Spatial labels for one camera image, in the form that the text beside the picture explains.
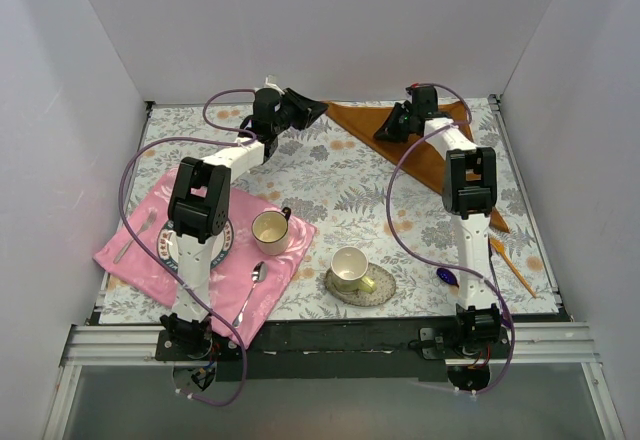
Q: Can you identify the orange-brown cloth napkin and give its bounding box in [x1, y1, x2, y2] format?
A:
[324, 98, 511, 234]

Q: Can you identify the orange plastic utensil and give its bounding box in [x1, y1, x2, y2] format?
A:
[489, 236, 537, 298]

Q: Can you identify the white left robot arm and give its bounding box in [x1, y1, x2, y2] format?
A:
[161, 86, 329, 360]

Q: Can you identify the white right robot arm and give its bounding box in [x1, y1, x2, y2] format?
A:
[374, 83, 506, 358]

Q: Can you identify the floral patterned tablecloth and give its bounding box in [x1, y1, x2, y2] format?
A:
[98, 97, 561, 325]

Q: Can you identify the pink floral placemat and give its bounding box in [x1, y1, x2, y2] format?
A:
[94, 188, 316, 345]

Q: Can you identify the pale green teacup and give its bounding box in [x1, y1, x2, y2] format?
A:
[330, 247, 377, 293]

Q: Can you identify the purple spoon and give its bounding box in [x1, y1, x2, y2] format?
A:
[436, 267, 458, 286]

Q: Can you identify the silver spoon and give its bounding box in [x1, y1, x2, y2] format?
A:
[232, 261, 268, 327]

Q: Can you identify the woven round saucer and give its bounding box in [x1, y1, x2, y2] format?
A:
[323, 263, 396, 308]

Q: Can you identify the silver fork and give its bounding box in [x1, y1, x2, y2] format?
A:
[113, 209, 157, 264]

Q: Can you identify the white plate green rim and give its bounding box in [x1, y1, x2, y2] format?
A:
[156, 220, 234, 272]

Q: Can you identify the cream mug black handle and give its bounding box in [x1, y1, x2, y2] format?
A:
[251, 207, 291, 256]

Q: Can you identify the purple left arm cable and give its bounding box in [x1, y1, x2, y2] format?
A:
[121, 88, 259, 407]

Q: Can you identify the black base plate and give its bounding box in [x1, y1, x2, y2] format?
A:
[155, 317, 512, 382]

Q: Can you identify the aluminium frame rail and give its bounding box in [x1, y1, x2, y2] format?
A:
[44, 317, 625, 439]

